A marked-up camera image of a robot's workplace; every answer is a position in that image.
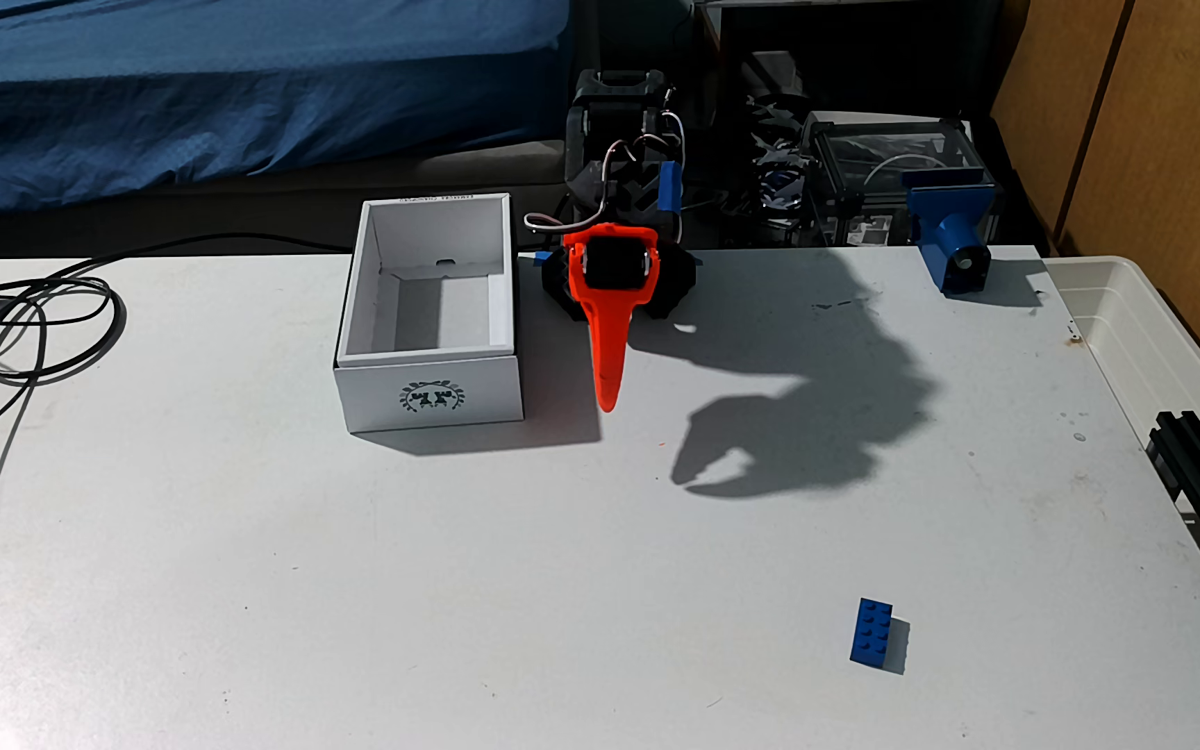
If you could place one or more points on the blue bed sheet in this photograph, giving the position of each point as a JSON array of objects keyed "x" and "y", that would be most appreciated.
[{"x": 194, "y": 83}]

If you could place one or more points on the blue toy brick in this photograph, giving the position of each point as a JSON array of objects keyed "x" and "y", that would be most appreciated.
[{"x": 873, "y": 632}]

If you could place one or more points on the white plastic bin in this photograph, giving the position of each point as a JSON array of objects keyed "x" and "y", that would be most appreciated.
[{"x": 1110, "y": 312}]

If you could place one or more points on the blue printed clamp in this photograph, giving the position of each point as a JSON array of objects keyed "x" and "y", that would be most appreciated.
[{"x": 949, "y": 224}]

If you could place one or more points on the clear enclosure with black frame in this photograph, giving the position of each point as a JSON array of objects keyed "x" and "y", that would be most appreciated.
[{"x": 871, "y": 156}]

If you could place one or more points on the white cardboard box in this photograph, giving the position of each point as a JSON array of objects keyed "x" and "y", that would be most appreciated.
[{"x": 433, "y": 401}]

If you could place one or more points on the wooden cabinet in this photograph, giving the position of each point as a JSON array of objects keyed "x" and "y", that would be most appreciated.
[{"x": 1162, "y": 125}]

